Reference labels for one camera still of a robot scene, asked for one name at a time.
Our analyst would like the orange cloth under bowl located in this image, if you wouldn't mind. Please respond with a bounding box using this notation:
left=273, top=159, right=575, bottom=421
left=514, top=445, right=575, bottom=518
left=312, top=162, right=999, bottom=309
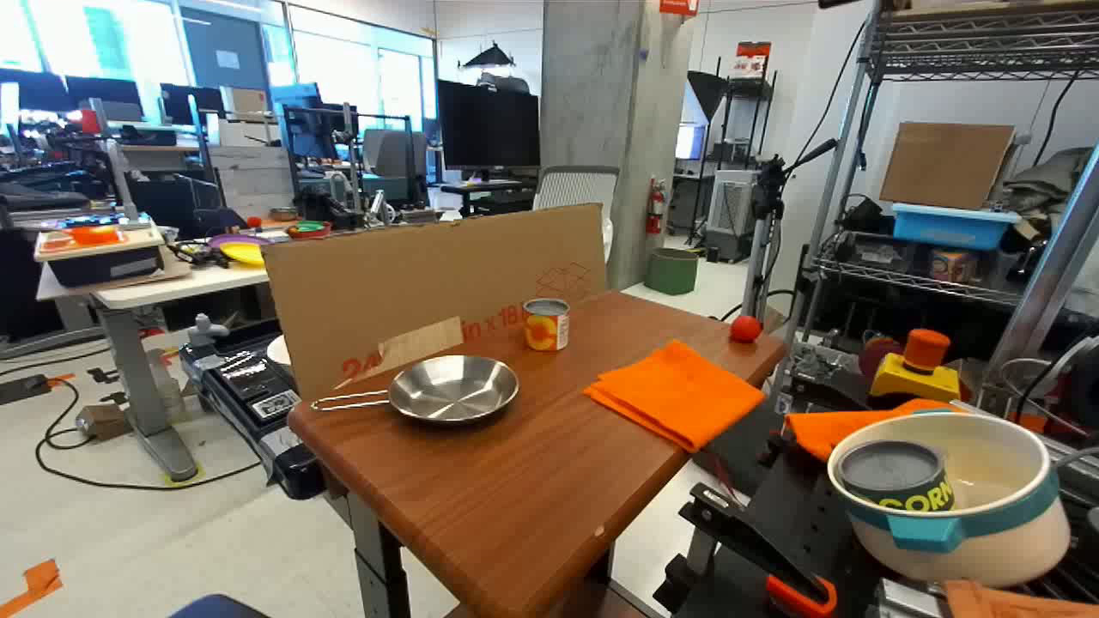
left=785, top=395, right=953, bottom=462

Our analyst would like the brown cardboard sheet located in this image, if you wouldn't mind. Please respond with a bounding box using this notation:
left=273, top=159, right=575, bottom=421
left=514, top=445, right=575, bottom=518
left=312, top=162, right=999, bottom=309
left=260, top=203, right=611, bottom=405

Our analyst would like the black monitor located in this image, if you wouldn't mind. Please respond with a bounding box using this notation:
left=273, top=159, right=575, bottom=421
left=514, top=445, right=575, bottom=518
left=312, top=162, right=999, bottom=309
left=434, top=74, right=543, bottom=175

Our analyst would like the brown cardboard panel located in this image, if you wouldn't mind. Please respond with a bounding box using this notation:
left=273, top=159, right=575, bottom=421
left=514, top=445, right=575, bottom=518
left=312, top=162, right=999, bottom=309
left=877, top=121, right=1019, bottom=213

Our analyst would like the orange labelled tin can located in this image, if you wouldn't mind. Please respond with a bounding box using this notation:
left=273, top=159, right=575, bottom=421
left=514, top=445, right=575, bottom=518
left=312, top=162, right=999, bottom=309
left=523, top=294, right=574, bottom=356

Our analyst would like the wooden table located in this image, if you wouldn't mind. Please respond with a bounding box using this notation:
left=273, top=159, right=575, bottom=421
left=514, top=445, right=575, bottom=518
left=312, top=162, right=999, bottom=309
left=285, top=289, right=788, bottom=618

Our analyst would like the green round stool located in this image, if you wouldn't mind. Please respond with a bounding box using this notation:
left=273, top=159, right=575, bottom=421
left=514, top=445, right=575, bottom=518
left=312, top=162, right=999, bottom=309
left=643, top=244, right=701, bottom=299

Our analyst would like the aluminium frame post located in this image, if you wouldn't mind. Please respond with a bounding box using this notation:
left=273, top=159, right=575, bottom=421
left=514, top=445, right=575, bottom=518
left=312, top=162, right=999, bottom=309
left=980, top=143, right=1099, bottom=388

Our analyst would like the blue plastic bin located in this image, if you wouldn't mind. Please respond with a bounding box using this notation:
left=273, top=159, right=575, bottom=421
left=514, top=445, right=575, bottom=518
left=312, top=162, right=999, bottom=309
left=885, top=200, right=1024, bottom=254

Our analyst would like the camera on tripod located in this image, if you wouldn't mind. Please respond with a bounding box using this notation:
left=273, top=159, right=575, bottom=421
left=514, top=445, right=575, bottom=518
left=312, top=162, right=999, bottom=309
left=739, top=137, right=840, bottom=326

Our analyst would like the white standing desk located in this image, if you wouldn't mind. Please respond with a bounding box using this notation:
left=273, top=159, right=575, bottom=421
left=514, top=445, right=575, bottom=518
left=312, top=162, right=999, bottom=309
left=33, top=257, right=273, bottom=485

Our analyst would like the black clamp orange handle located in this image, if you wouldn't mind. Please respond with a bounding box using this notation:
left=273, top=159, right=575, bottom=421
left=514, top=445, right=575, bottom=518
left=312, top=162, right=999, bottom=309
left=649, top=476, right=853, bottom=618

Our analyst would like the black controller box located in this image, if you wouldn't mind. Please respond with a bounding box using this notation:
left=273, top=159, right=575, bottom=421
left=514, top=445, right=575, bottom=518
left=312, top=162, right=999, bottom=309
left=183, top=324, right=329, bottom=505

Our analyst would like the yellow disc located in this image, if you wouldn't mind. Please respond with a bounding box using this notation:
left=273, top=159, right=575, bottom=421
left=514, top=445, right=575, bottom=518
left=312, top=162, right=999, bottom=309
left=217, top=238, right=270, bottom=273

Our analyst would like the black floor cable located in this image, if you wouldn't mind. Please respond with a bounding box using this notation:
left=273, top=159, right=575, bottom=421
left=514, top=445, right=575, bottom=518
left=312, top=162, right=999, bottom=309
left=31, top=373, right=269, bottom=495

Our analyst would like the silver metal pan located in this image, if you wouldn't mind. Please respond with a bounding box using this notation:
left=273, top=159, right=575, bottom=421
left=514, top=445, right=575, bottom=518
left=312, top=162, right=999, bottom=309
left=309, top=351, right=525, bottom=430

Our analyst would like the corn tin can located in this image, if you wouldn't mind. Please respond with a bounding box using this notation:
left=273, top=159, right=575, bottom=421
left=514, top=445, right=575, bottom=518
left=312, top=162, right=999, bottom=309
left=835, top=441, right=958, bottom=514

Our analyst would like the white bowl teal band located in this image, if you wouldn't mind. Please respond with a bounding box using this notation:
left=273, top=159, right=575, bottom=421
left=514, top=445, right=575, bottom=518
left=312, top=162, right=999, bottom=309
left=825, top=407, right=1075, bottom=589

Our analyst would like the metal wire shelf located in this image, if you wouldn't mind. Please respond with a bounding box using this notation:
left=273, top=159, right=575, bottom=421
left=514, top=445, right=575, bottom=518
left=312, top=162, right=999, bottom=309
left=785, top=0, right=1099, bottom=397

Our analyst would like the yellow box orange button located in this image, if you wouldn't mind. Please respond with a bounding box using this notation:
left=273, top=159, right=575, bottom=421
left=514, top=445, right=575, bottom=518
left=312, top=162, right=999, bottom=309
left=864, top=326, right=966, bottom=405

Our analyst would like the red fire extinguisher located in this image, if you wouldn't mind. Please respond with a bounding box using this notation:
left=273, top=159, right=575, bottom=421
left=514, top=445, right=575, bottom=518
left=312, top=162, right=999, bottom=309
left=643, top=175, right=671, bottom=240

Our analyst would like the white black box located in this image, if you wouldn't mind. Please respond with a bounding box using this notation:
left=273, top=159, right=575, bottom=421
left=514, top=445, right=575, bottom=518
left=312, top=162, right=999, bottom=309
left=31, top=220, right=169, bottom=291

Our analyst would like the orange folded cloth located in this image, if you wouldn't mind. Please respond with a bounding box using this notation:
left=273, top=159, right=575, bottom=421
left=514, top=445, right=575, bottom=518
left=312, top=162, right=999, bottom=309
left=579, top=335, right=764, bottom=455

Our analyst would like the blue chair seat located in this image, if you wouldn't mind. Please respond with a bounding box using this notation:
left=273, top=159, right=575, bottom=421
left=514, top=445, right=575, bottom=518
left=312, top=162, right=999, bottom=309
left=169, top=589, right=273, bottom=618

